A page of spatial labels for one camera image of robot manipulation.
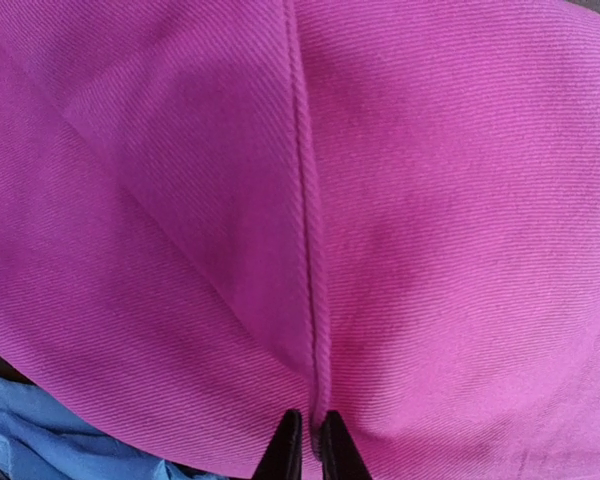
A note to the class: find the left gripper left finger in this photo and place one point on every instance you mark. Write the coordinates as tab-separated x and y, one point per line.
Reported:
282	459

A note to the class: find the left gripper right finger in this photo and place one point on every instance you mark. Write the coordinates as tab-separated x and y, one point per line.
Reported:
340	457

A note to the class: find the pink shirt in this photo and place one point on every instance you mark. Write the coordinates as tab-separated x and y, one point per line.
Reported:
213	212

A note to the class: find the folded light blue shirt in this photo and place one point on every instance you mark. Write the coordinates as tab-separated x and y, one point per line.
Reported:
42	440

